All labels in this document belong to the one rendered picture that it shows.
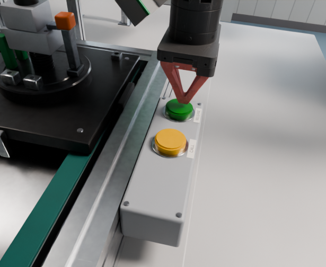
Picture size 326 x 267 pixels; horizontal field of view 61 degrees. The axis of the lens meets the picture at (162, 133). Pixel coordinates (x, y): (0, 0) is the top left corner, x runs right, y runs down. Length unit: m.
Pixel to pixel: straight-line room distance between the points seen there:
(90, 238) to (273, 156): 0.36
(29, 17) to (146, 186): 0.26
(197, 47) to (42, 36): 0.21
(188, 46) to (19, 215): 0.27
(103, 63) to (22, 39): 0.14
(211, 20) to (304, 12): 3.46
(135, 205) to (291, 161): 0.32
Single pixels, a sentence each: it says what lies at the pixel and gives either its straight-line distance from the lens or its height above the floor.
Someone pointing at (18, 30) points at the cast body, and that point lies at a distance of 0.43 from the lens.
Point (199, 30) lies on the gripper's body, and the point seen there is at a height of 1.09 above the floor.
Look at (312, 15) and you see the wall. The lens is 3.80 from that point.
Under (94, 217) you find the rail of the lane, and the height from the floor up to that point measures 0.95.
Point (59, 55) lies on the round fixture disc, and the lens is 0.50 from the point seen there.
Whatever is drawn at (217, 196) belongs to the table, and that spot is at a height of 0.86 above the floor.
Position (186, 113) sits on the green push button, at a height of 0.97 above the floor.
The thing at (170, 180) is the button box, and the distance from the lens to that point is 0.32.
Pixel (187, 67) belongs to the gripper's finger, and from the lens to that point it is 0.35.
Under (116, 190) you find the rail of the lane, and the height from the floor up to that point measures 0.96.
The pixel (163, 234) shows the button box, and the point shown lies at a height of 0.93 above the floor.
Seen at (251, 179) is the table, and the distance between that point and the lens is 0.48.
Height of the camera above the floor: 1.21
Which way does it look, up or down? 43 degrees down
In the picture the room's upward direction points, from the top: 4 degrees clockwise
